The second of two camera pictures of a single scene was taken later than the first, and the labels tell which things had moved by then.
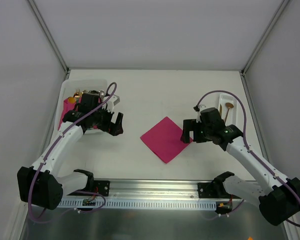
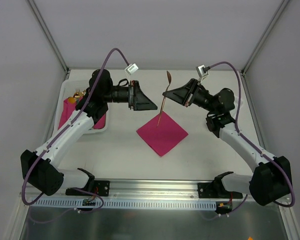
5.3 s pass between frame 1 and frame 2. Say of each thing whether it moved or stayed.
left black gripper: moved
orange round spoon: stayed
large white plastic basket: stayed
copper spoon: moved
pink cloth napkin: moved
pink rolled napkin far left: stayed
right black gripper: moved
